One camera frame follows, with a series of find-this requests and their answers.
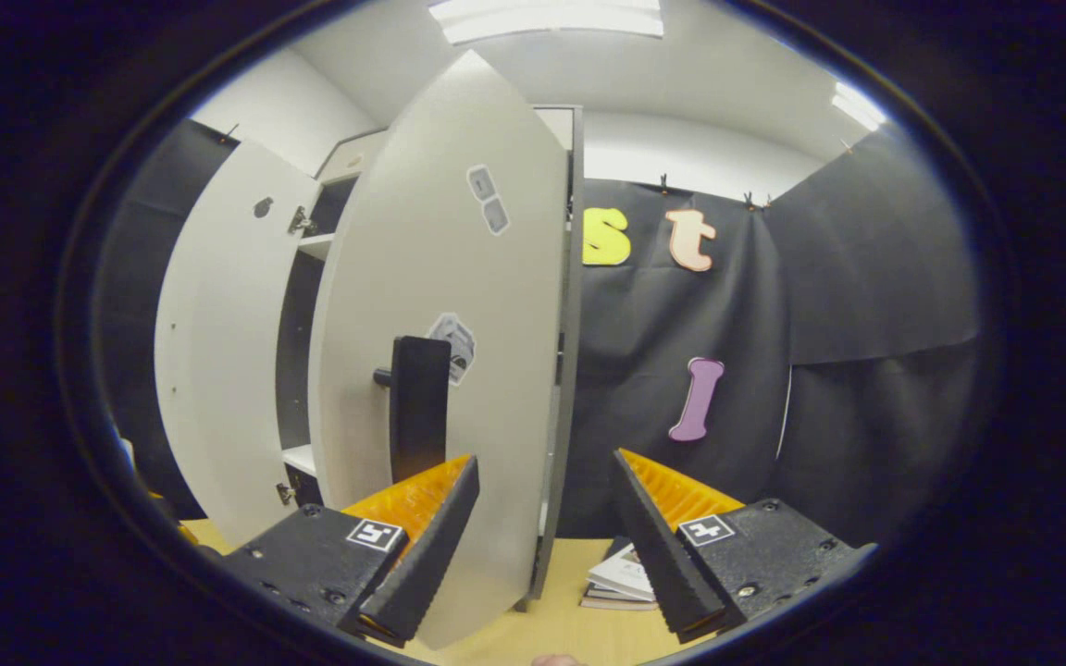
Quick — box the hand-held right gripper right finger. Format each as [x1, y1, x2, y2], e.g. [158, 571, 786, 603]
[611, 449, 876, 645]

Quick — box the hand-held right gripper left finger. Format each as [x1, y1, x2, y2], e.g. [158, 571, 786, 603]
[218, 453, 481, 648]

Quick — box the grey shoe cabinet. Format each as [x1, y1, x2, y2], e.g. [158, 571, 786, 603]
[276, 105, 587, 613]

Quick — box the grey cabinet door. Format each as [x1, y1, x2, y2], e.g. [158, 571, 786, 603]
[154, 141, 323, 549]
[308, 49, 571, 650]

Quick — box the stack of books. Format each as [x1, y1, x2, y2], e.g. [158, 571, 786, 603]
[579, 536, 659, 611]

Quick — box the small ceiling light panel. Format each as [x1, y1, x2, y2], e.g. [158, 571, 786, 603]
[831, 81, 887, 132]

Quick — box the long ceiling light panel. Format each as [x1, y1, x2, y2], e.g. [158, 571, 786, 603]
[428, 0, 665, 45]

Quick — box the black door handle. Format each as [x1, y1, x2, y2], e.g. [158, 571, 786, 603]
[373, 336, 452, 487]

